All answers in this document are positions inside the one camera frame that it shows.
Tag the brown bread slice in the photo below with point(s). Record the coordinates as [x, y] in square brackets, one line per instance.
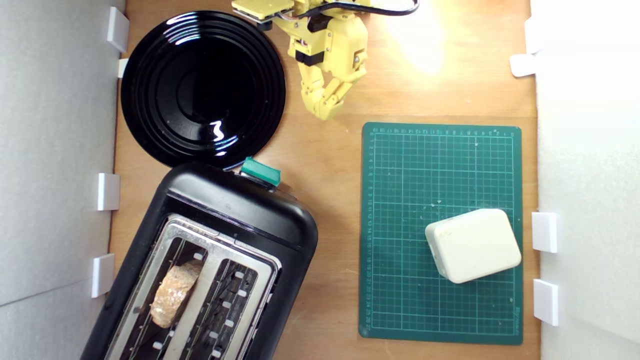
[175, 295]

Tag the green toaster lever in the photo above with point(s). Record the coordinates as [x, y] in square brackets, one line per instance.
[260, 171]

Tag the black two-slot toaster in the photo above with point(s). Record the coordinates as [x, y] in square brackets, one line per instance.
[240, 210]

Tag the black round plate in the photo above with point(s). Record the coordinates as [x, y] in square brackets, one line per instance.
[200, 90]

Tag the green cutting mat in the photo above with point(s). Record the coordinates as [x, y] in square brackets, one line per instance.
[400, 225]

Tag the white rounded block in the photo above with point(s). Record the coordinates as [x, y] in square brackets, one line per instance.
[472, 245]

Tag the yellow wrist camera mount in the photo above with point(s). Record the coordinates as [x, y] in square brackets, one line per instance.
[262, 7]

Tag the white wall clip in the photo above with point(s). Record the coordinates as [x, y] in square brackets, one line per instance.
[546, 301]
[522, 65]
[108, 191]
[117, 29]
[545, 232]
[122, 67]
[103, 275]

